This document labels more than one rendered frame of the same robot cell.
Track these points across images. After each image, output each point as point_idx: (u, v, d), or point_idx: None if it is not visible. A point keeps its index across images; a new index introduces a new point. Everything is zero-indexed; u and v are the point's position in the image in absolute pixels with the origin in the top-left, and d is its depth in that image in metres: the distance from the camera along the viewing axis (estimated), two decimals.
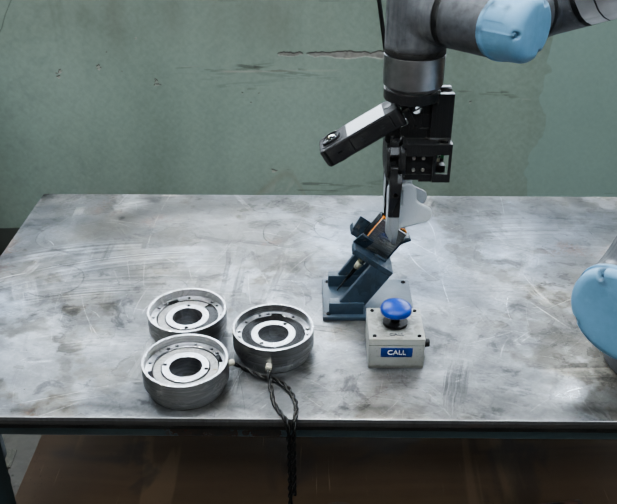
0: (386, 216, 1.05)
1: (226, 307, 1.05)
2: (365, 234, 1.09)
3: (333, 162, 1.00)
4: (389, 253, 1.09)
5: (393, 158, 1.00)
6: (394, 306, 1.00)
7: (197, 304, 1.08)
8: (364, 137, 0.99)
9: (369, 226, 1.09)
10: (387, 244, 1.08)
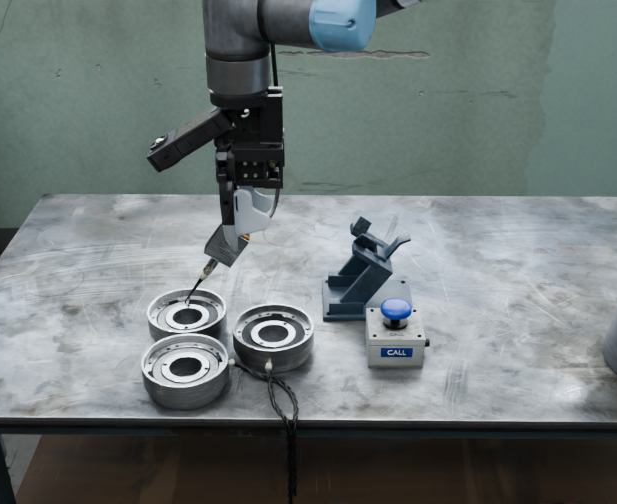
0: (223, 223, 1.00)
1: (226, 307, 1.05)
2: (208, 243, 1.04)
3: (160, 168, 0.96)
4: (233, 261, 1.04)
5: (223, 164, 0.96)
6: (394, 306, 1.00)
7: None
8: (190, 142, 0.94)
9: (212, 235, 1.04)
10: (230, 252, 1.04)
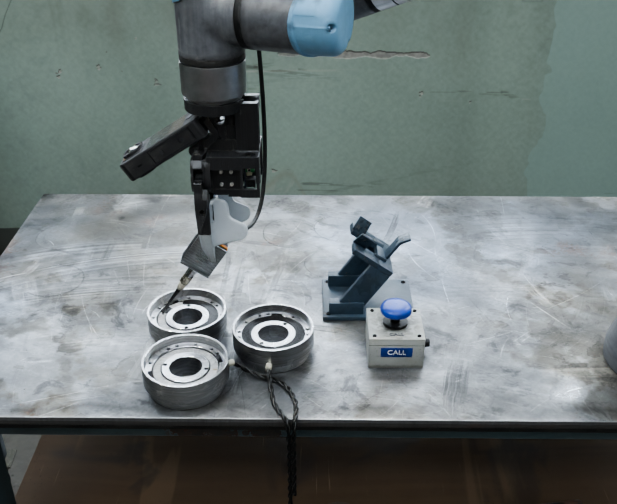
0: (200, 233, 0.98)
1: (226, 307, 1.05)
2: (184, 253, 1.02)
3: (134, 176, 0.93)
4: (211, 271, 1.02)
5: (198, 172, 0.93)
6: (394, 306, 1.00)
7: None
8: (164, 150, 0.92)
9: (189, 244, 1.02)
10: (207, 262, 1.01)
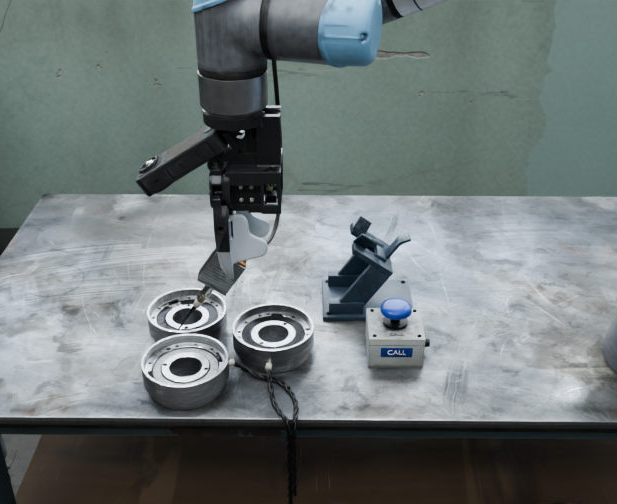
0: (218, 250, 0.94)
1: (226, 307, 1.05)
2: (201, 270, 0.98)
3: (150, 192, 0.90)
4: (229, 288, 0.98)
5: (217, 187, 0.90)
6: (394, 306, 1.00)
7: None
8: (182, 164, 0.88)
9: (206, 260, 0.98)
10: (225, 279, 0.98)
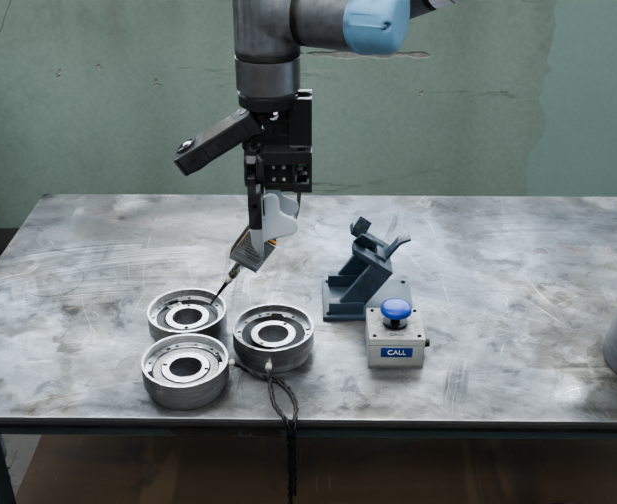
0: (250, 228, 0.99)
1: (226, 307, 1.05)
2: (233, 247, 1.03)
3: (187, 171, 0.94)
4: (259, 266, 1.03)
5: (251, 167, 0.95)
6: (394, 306, 1.00)
7: None
8: (218, 145, 0.93)
9: (238, 238, 1.03)
10: (256, 257, 1.02)
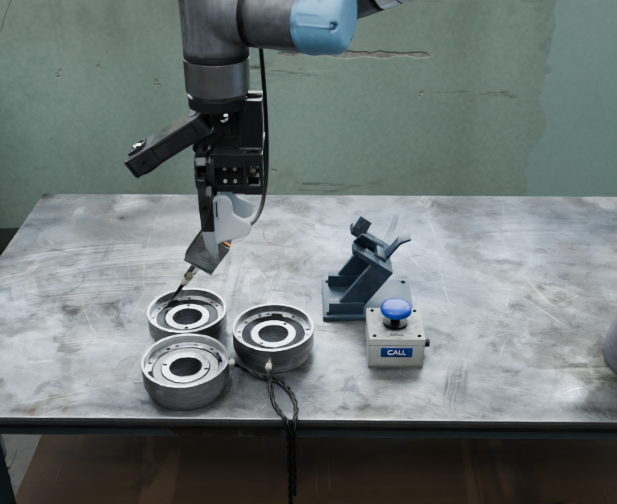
0: (203, 230, 0.98)
1: (226, 307, 1.05)
2: (188, 249, 1.02)
3: (138, 173, 0.94)
4: (214, 268, 1.02)
5: (202, 169, 0.94)
6: (394, 306, 1.00)
7: None
8: (168, 147, 0.92)
9: (193, 240, 1.03)
10: (210, 259, 1.02)
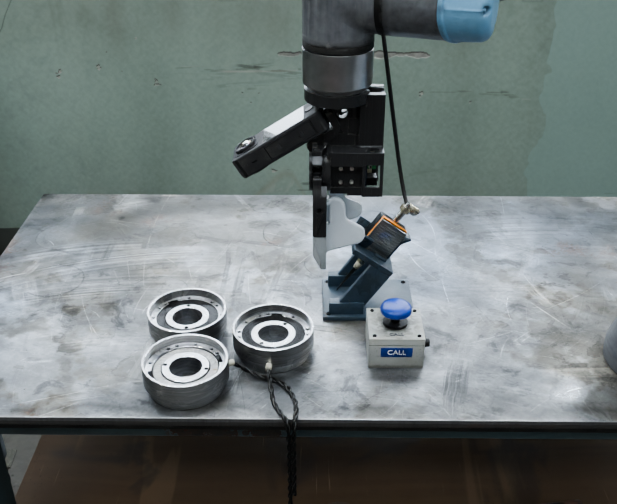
0: (312, 236, 0.90)
1: (226, 307, 1.05)
2: (365, 234, 1.09)
3: (247, 173, 0.87)
4: (389, 253, 1.09)
5: (317, 168, 0.87)
6: (394, 306, 1.00)
7: None
8: (281, 144, 0.85)
9: (369, 226, 1.09)
10: (387, 244, 1.08)
